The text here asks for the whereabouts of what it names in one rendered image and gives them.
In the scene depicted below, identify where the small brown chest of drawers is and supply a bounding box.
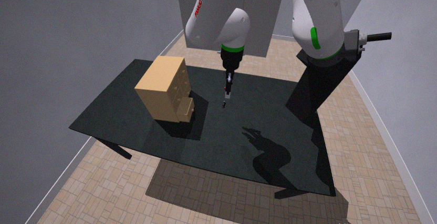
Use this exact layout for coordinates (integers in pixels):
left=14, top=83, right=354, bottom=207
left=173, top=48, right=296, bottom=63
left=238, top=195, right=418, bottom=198
left=134, top=56, right=185, bottom=123

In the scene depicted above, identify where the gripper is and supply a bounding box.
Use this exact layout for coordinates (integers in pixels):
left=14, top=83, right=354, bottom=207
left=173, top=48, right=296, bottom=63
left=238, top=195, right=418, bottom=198
left=223, top=61, right=240, bottom=99

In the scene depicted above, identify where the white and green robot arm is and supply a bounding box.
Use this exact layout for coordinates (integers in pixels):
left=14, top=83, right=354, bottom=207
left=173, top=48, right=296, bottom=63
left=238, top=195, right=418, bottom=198
left=185, top=0, right=392, bottom=67

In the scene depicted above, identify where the wooden drawer front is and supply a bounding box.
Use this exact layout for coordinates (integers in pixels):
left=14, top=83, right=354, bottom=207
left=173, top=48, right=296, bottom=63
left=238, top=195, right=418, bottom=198
left=167, top=75, right=179, bottom=102
left=172, top=87, right=182, bottom=112
left=183, top=83, right=190, bottom=97
left=180, top=72, right=189, bottom=94
left=177, top=60, right=186, bottom=83
left=176, top=97, right=194, bottom=122

